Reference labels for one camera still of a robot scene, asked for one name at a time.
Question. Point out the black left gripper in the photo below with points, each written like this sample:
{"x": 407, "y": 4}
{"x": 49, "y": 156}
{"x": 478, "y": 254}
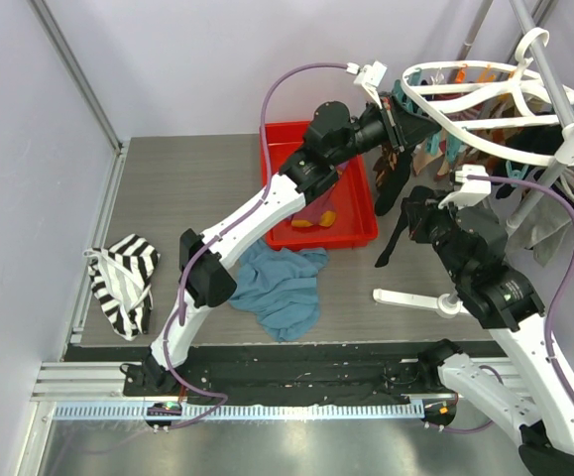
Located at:
{"x": 414, "y": 128}

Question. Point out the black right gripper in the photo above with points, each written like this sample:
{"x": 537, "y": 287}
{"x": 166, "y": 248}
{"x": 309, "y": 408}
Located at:
{"x": 419, "y": 218}

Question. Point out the black sock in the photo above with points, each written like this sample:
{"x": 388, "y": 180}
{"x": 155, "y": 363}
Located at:
{"x": 393, "y": 233}

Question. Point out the brown yellow argyle sock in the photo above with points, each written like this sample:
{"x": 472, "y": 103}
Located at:
{"x": 392, "y": 171}

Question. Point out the purple striped sock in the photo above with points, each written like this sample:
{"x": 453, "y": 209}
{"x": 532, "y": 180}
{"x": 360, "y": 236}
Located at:
{"x": 320, "y": 213}

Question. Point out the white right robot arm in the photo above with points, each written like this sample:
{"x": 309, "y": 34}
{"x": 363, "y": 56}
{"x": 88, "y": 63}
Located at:
{"x": 470, "y": 242}

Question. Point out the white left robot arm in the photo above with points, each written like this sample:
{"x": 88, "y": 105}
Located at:
{"x": 333, "y": 137}

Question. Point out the white round sock hanger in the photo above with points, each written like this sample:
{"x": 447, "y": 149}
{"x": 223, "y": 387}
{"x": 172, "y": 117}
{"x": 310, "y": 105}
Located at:
{"x": 466, "y": 110}

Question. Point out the red plastic bin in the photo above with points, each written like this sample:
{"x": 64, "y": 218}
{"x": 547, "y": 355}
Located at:
{"x": 355, "y": 225}

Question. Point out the white stand base foot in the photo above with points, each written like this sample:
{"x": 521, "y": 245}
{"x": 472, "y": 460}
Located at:
{"x": 446, "y": 306}

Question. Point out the grey sock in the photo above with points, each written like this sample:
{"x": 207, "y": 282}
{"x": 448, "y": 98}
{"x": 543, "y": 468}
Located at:
{"x": 542, "y": 231}

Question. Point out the blue t-shirt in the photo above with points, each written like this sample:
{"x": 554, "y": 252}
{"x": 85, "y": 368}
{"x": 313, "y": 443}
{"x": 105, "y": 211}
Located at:
{"x": 280, "y": 288}

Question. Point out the black white striped cloth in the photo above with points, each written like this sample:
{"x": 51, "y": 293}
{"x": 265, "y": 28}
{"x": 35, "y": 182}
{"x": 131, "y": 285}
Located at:
{"x": 121, "y": 281}

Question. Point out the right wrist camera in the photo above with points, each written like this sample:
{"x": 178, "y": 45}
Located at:
{"x": 471, "y": 186}

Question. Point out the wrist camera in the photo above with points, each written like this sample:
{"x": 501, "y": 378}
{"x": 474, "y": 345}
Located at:
{"x": 368, "y": 77}
{"x": 471, "y": 186}

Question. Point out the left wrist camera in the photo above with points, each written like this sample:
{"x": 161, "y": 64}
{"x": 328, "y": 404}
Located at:
{"x": 368, "y": 77}

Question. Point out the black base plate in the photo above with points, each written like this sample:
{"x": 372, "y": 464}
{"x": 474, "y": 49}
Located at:
{"x": 297, "y": 375}

